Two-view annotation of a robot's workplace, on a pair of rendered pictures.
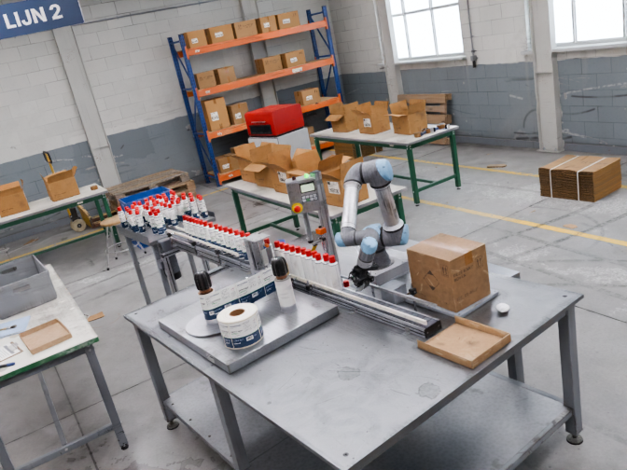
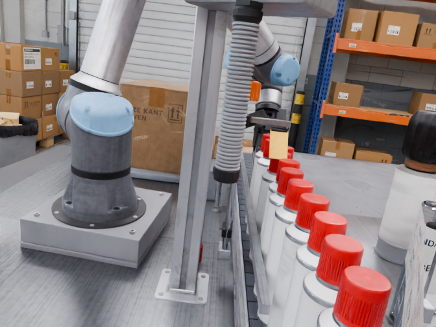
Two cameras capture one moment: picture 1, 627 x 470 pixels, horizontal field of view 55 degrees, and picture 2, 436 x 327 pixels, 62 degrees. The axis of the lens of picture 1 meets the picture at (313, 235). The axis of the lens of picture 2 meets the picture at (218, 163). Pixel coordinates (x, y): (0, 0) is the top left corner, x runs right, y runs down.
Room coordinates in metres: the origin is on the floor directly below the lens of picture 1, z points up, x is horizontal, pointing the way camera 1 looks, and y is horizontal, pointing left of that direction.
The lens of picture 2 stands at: (3.69, 0.25, 1.22)
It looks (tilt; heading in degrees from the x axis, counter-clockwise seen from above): 16 degrees down; 213
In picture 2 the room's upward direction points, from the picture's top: 7 degrees clockwise
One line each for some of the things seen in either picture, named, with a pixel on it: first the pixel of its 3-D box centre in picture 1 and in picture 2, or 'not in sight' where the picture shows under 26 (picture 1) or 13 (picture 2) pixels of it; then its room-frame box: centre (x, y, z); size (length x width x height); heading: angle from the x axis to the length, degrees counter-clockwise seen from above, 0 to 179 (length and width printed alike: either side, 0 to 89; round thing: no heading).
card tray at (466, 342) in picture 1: (463, 340); (241, 149); (2.30, -0.54, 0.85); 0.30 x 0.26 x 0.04; 34
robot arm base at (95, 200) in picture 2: (376, 255); (100, 185); (3.23, -0.33, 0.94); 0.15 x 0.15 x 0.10
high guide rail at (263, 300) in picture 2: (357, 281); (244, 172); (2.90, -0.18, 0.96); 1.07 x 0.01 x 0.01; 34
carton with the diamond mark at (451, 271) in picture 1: (448, 270); (165, 123); (2.73, -0.61, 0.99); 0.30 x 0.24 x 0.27; 29
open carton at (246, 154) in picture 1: (254, 162); not in sight; (6.56, 0.47, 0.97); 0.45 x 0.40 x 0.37; 119
